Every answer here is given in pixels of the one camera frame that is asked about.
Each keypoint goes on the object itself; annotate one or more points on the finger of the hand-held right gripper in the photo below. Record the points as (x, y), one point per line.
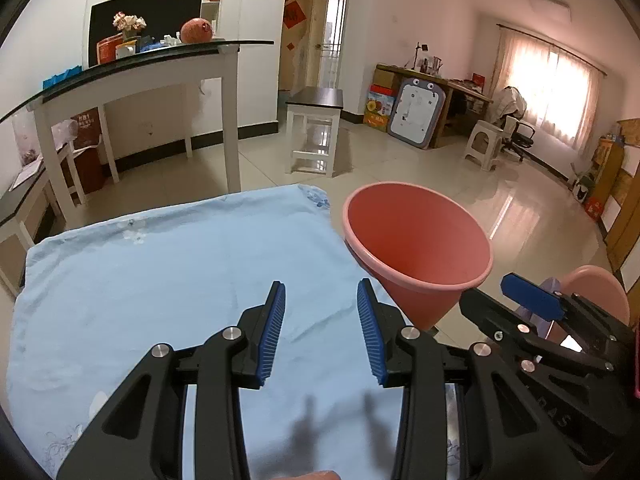
(487, 312)
(530, 295)

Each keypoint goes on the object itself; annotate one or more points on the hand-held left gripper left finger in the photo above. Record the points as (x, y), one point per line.
(272, 330)

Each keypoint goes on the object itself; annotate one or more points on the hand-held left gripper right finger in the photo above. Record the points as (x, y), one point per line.
(372, 335)

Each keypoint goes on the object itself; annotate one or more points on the pink plastic bucket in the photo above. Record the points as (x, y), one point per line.
(415, 240)

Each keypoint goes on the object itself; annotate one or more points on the pink rounded object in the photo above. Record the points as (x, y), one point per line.
(600, 290)

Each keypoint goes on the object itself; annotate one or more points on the light blue floral cloth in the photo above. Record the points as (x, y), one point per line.
(175, 270)

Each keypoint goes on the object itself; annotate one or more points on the black white toy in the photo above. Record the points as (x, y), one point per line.
(581, 185)

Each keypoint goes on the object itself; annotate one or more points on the wooden cabinet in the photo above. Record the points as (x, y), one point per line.
(625, 200)

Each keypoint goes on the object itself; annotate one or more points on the office chair with clothes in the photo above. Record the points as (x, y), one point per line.
(515, 130)

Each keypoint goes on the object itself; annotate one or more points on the white plastic stool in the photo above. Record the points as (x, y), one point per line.
(482, 132)

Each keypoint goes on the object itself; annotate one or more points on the pink curtain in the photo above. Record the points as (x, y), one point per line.
(555, 85)

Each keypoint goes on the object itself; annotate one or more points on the wooden desk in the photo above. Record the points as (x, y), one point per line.
(460, 92)

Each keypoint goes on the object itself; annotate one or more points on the grey drawing board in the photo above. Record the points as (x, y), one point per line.
(417, 110)

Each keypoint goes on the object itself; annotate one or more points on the colourful fruit carton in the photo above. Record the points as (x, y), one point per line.
(377, 110)

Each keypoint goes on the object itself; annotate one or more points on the dark-top white stool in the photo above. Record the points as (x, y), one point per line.
(317, 96)

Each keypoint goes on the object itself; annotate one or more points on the dark red bin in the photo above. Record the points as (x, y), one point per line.
(87, 160)

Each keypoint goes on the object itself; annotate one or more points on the brown cardboard box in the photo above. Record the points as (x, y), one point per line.
(383, 77)

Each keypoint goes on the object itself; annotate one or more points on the desk stand lamp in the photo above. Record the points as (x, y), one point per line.
(420, 57)

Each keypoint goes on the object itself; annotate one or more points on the dark-top white bench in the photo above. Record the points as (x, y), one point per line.
(20, 205)

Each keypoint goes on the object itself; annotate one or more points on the white pink plastic bag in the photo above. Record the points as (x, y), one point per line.
(65, 132)

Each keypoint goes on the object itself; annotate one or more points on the white glass-top table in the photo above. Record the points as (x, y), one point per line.
(150, 67)

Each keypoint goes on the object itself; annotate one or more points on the ceiling light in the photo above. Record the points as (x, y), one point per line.
(547, 5)

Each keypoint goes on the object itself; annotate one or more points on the white paper sheet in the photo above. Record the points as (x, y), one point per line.
(25, 175)

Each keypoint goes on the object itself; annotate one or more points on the white door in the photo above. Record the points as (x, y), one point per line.
(335, 35)

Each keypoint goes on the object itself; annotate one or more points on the round orange-red fruit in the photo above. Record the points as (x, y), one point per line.
(196, 31)

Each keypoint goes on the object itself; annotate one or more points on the clear plastic bag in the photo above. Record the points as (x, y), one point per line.
(25, 140)

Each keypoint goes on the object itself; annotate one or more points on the blue flat item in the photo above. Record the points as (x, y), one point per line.
(62, 77)

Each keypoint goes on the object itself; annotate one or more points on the black monitor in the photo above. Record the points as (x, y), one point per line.
(165, 10)

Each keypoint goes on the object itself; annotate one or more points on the flower bouquet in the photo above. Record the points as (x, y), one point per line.
(129, 22)

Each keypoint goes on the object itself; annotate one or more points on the red paper wall decoration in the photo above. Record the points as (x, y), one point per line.
(295, 16)

